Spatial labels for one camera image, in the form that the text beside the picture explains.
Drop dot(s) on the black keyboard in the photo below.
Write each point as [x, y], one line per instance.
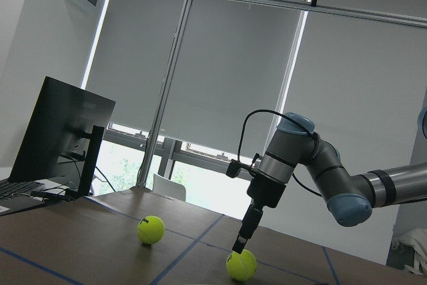
[8, 189]

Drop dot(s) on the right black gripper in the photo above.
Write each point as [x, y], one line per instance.
[263, 192]

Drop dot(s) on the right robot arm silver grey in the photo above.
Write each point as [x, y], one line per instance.
[350, 199]

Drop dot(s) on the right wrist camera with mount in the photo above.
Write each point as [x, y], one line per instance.
[235, 167]

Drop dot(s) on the yellow tennis ball with lettering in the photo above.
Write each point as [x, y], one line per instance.
[241, 267]

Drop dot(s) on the black computer monitor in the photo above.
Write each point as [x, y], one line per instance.
[63, 137]

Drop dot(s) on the aluminium frame post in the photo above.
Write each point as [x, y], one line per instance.
[303, 6]

